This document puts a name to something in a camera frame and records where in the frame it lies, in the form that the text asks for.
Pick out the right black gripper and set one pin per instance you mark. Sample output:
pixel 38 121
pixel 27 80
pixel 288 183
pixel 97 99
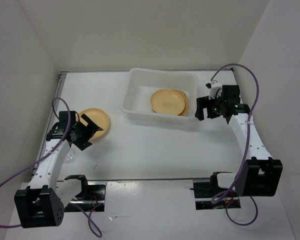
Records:
pixel 206 102

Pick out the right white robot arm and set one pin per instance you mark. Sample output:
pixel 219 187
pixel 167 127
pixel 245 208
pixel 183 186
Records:
pixel 259 173

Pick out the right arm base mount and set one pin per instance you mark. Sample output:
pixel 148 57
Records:
pixel 204 190

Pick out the translucent white plastic bin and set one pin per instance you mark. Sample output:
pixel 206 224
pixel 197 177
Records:
pixel 160 96

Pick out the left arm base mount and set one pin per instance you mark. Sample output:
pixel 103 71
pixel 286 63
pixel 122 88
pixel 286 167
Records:
pixel 93 199

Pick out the left aluminium table rail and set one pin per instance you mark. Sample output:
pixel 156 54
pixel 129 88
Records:
pixel 50 121

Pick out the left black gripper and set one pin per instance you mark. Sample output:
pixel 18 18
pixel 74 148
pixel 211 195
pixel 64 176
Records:
pixel 84 143

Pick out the tan plate with bear print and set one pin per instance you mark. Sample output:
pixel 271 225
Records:
pixel 100 118

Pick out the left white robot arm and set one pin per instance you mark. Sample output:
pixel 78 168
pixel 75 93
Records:
pixel 42 203

